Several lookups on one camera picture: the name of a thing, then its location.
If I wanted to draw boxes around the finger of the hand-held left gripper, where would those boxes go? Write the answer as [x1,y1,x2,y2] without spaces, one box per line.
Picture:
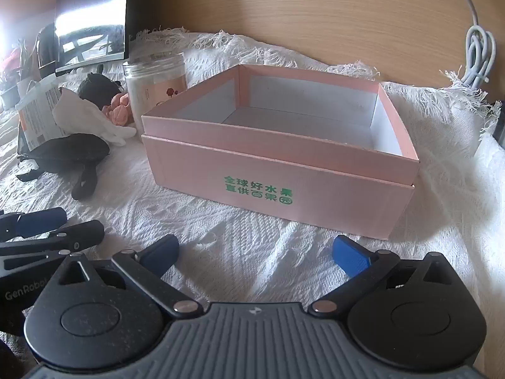
[0,220,105,273]
[0,207,68,242]

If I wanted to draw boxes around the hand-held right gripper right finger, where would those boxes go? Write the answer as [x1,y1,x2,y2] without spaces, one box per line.
[310,236,454,318]

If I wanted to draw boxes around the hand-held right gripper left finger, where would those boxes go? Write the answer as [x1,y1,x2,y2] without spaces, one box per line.
[59,234,204,318]

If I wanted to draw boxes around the pink cardboard box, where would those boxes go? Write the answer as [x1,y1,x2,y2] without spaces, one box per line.
[141,63,419,241]

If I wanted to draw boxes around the pink soft cloth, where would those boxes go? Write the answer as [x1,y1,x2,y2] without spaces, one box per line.
[102,94,134,127]

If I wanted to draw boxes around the black soft toy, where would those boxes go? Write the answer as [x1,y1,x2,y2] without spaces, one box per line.
[77,65,124,101]

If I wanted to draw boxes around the white fringed blanket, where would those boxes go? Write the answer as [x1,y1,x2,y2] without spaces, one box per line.
[0,27,505,379]

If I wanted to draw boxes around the white printed paper packet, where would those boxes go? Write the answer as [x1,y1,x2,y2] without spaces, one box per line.
[16,74,68,154]

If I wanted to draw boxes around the white cloth glove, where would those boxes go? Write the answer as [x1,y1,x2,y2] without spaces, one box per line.
[52,87,137,147]

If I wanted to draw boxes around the open clear glass jar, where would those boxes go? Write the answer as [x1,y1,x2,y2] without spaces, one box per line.
[122,51,188,127]

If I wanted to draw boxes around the white cable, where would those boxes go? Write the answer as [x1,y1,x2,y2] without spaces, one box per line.
[446,0,498,87]

